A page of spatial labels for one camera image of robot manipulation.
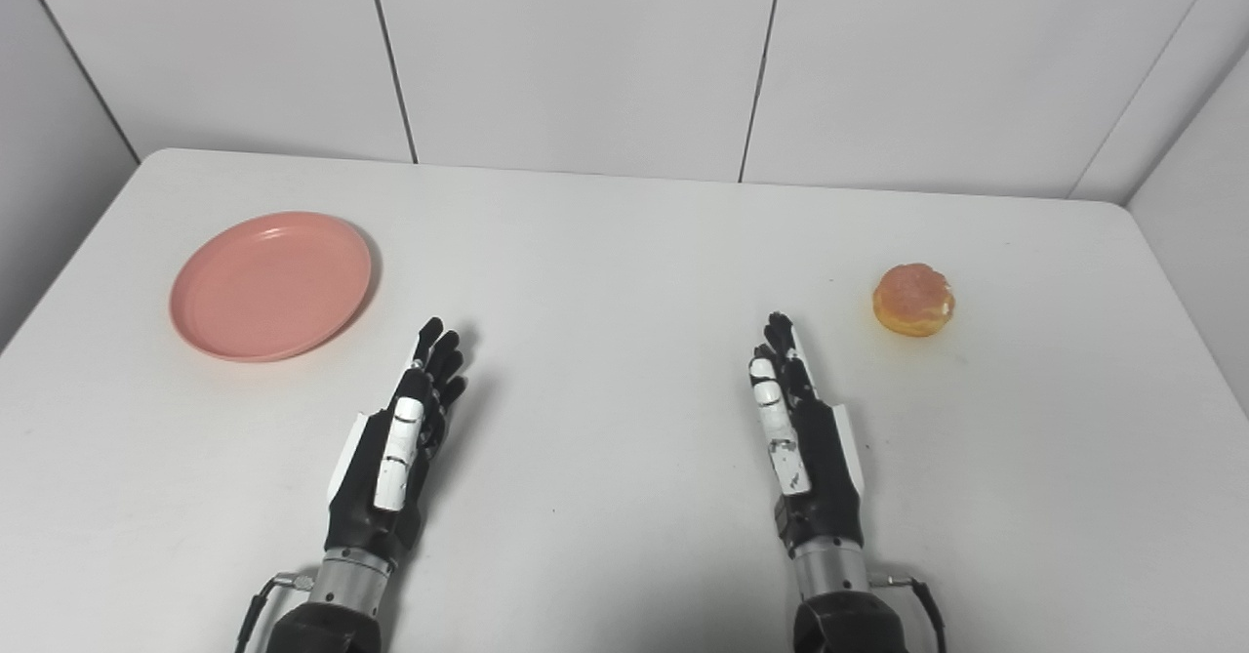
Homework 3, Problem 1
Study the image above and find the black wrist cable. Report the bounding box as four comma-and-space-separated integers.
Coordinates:
868, 573, 947, 653
234, 572, 315, 653

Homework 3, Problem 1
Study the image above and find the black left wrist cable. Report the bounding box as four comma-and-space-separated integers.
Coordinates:
234, 572, 315, 653

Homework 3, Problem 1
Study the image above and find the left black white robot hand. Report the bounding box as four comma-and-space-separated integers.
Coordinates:
325, 317, 469, 564

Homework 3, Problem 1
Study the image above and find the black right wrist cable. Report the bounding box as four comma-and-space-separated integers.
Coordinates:
868, 573, 947, 653

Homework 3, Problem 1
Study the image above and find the golden cream puff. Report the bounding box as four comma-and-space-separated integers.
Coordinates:
871, 263, 956, 338

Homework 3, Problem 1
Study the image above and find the pink round plate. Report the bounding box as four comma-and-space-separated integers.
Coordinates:
169, 211, 373, 363

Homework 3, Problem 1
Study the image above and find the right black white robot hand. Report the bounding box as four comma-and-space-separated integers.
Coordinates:
748, 311, 867, 552

